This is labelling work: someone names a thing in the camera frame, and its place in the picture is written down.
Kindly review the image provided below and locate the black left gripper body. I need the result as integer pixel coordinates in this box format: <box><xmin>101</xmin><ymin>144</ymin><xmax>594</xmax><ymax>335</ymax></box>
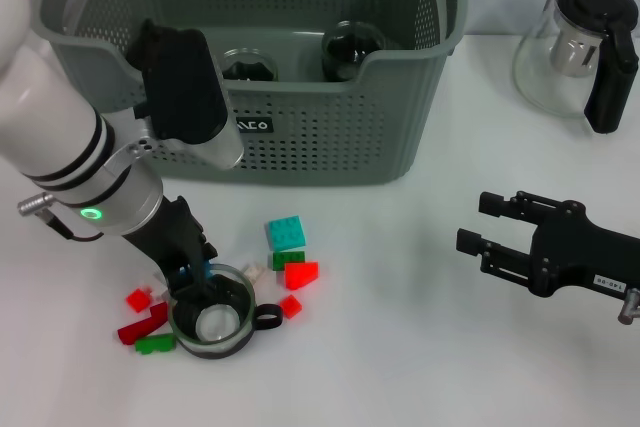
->
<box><xmin>121</xmin><ymin>194</ymin><xmax>220</xmax><ymax>284</ymax></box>

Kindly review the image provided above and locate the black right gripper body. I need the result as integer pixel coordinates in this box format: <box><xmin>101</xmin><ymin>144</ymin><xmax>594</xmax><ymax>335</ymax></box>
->
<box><xmin>529</xmin><ymin>201</ymin><xmax>640</xmax><ymax>299</ymax></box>

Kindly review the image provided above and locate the glass teacup with black sleeve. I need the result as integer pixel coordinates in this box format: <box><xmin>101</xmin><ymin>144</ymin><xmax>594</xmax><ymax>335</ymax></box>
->
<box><xmin>167</xmin><ymin>262</ymin><xmax>285</xmax><ymax>361</ymax></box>
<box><xmin>219</xmin><ymin>46</ymin><xmax>279</xmax><ymax>82</ymax></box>
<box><xmin>319</xmin><ymin>20</ymin><xmax>389</xmax><ymax>82</ymax></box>

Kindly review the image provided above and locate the grey perforated plastic storage bin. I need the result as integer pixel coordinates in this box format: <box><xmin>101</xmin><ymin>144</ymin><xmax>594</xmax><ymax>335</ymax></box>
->
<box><xmin>28</xmin><ymin>0</ymin><xmax>471</xmax><ymax>186</ymax></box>

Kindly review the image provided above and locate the clear small lego brick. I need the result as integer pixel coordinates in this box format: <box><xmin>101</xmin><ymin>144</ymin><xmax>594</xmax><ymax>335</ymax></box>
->
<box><xmin>151</xmin><ymin>269</ymin><xmax>174</xmax><ymax>294</ymax></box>

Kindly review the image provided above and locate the small red toy brick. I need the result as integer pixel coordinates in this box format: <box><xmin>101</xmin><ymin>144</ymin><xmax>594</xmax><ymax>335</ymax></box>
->
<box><xmin>278</xmin><ymin>294</ymin><xmax>304</xmax><ymax>319</ymax></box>
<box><xmin>125</xmin><ymin>286</ymin><xmax>154</xmax><ymax>313</ymax></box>

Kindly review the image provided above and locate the dark red bent toy brick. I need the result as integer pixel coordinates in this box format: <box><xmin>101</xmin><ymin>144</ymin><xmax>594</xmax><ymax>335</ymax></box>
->
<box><xmin>117</xmin><ymin>301</ymin><xmax>169</xmax><ymax>347</ymax></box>

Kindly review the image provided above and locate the translucent white toy brick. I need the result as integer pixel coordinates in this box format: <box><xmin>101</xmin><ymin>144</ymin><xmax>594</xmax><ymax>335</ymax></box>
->
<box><xmin>239</xmin><ymin>261</ymin><xmax>269</xmax><ymax>284</ymax></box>

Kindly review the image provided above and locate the bright green arched toy brick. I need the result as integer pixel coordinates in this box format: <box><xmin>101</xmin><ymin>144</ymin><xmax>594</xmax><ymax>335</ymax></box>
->
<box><xmin>134</xmin><ymin>331</ymin><xmax>177</xmax><ymax>356</ymax></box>

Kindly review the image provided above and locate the dark green flat toy brick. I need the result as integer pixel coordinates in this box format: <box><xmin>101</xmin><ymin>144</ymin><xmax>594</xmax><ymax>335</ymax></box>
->
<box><xmin>272</xmin><ymin>250</ymin><xmax>306</xmax><ymax>272</ymax></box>

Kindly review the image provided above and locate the teal toy brick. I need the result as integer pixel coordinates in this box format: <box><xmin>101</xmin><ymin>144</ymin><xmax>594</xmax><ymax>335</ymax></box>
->
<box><xmin>264</xmin><ymin>215</ymin><xmax>307</xmax><ymax>252</ymax></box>

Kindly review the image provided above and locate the red sloped toy brick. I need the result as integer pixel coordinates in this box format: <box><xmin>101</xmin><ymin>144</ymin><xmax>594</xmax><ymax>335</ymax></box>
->
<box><xmin>283</xmin><ymin>260</ymin><xmax>320</xmax><ymax>291</ymax></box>

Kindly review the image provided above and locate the right gripper metal cable connector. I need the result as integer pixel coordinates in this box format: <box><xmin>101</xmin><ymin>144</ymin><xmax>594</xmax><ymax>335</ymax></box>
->
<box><xmin>617</xmin><ymin>288</ymin><xmax>640</xmax><ymax>326</ymax></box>

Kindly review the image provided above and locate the gripper metal cable connector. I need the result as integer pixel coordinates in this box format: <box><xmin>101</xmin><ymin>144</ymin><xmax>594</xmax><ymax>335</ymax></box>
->
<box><xmin>17</xmin><ymin>191</ymin><xmax>101</xmax><ymax>244</ymax></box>
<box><xmin>617</xmin><ymin>288</ymin><xmax>640</xmax><ymax>326</ymax></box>

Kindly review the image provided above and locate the left gripper metal cable connector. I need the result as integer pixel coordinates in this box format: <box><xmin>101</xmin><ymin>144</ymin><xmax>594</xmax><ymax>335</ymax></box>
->
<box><xmin>17</xmin><ymin>191</ymin><xmax>101</xmax><ymax>244</ymax></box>

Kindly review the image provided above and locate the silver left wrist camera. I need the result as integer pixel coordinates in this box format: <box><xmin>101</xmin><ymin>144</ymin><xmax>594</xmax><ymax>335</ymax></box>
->
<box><xmin>133</xmin><ymin>25</ymin><xmax>246</xmax><ymax>171</ymax></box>

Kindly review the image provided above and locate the glass teapot with black handle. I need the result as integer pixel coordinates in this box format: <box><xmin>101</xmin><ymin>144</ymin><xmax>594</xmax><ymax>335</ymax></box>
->
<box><xmin>512</xmin><ymin>0</ymin><xmax>640</xmax><ymax>136</ymax></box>

